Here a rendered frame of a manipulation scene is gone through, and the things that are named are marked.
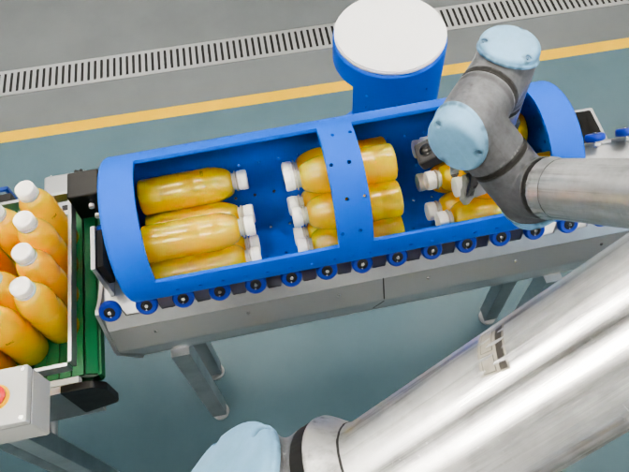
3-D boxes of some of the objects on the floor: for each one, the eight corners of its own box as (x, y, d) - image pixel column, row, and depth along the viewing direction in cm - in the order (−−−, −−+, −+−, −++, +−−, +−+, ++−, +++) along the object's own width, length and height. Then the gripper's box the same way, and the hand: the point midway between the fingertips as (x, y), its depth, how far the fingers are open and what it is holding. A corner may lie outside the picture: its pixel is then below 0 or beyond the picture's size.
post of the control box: (151, 502, 200) (5, 427, 113) (138, 505, 200) (-18, 432, 113) (150, 489, 202) (7, 405, 115) (138, 491, 202) (-16, 409, 115)
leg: (225, 378, 219) (186, 305, 165) (209, 381, 219) (165, 309, 164) (223, 362, 222) (184, 286, 168) (207, 365, 222) (163, 289, 167)
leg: (510, 360, 218) (566, 281, 164) (494, 363, 218) (545, 285, 164) (504, 345, 221) (557, 261, 167) (489, 347, 221) (536, 266, 167)
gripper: (531, 140, 102) (502, 211, 120) (504, 85, 108) (480, 159, 127) (479, 151, 101) (458, 219, 120) (456, 94, 108) (439, 168, 126)
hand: (457, 187), depth 122 cm, fingers open, 5 cm apart
